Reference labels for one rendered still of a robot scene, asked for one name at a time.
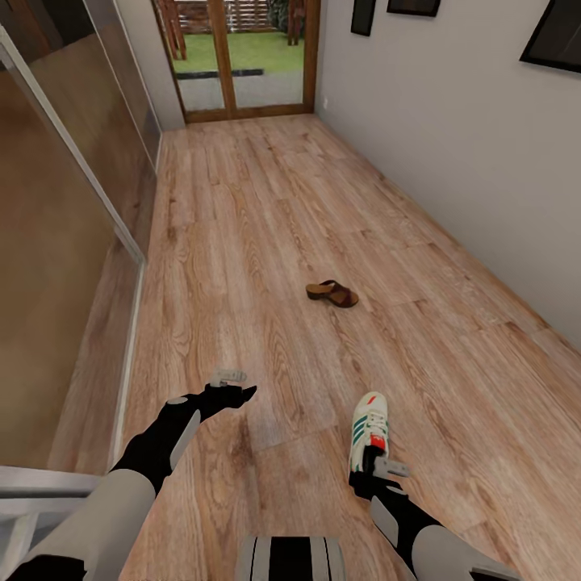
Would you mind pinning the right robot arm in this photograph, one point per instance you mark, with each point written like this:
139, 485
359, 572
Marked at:
431, 551

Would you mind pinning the door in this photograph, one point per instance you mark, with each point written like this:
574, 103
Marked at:
234, 59

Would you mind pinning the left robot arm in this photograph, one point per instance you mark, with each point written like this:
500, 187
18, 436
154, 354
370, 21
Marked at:
94, 541

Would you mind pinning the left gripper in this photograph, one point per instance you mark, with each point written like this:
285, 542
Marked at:
229, 396

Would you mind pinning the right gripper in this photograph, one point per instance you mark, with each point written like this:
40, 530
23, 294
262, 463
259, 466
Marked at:
364, 483

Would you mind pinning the robot trunk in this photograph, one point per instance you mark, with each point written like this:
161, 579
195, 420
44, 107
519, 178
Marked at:
290, 559

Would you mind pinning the gym shoe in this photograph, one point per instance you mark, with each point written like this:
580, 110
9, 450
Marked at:
369, 433

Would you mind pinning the sandal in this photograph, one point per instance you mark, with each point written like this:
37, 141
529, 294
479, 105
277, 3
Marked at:
338, 294

